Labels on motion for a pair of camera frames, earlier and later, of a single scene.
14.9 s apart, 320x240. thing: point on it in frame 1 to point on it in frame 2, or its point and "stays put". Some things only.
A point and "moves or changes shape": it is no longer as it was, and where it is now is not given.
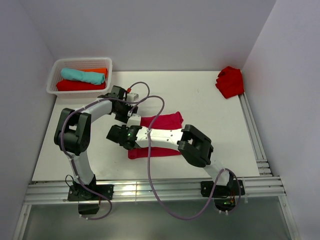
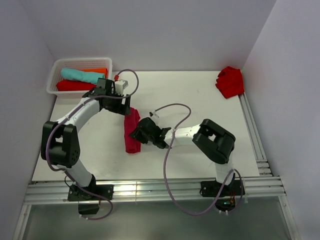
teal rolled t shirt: [95, 78] stays put
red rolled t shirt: [65, 85] stays put
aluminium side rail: [263, 166] stays put
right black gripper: [124, 126] to [137, 134]
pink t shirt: [172, 121] moves or changes shape
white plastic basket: [80, 77] stays put
